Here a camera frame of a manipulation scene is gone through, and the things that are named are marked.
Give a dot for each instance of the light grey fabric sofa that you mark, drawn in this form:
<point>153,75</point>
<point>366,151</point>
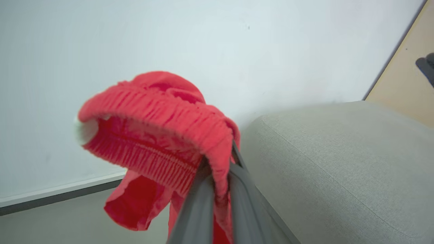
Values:
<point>339,169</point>

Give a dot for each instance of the red garment with number print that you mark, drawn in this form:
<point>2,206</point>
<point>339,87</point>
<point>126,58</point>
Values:
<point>162,125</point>

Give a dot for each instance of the dark grey object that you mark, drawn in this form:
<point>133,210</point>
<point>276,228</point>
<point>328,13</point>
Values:
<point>428,67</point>

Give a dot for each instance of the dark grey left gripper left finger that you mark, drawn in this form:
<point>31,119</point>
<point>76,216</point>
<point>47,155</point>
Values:
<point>196,210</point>

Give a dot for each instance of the white and black baseboard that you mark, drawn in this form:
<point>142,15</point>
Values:
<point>61,193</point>

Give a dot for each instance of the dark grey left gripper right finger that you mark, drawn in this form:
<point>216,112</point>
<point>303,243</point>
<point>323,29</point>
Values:
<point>247,213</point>

